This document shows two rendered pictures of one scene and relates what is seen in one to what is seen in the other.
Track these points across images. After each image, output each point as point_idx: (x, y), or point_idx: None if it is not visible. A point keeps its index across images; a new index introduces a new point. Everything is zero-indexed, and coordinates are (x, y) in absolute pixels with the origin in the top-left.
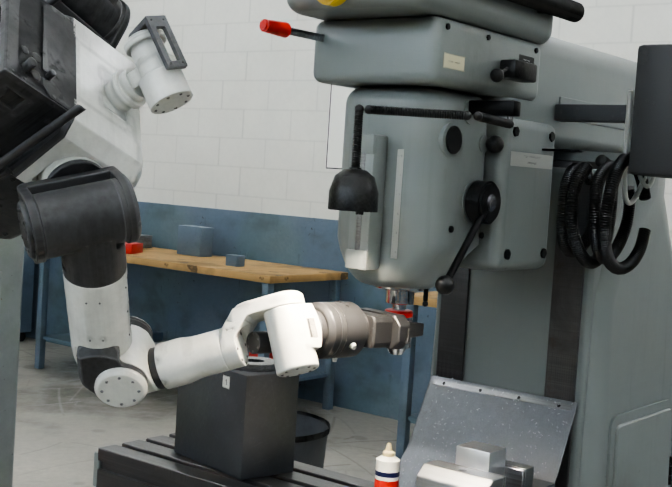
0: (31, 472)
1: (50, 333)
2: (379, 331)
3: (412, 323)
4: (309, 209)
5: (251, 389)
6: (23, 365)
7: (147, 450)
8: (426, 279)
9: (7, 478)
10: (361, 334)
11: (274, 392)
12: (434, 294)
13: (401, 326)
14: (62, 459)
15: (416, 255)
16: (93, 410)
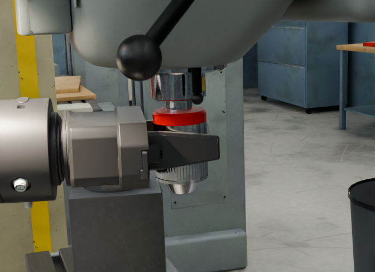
0: (293, 207)
1: (360, 105)
2: (83, 156)
3: (185, 137)
4: None
5: (78, 217)
6: (333, 127)
7: (64, 263)
8: (165, 48)
9: (240, 217)
10: (33, 163)
11: (119, 221)
12: None
13: (122, 147)
14: (321, 198)
15: None
16: (363, 161)
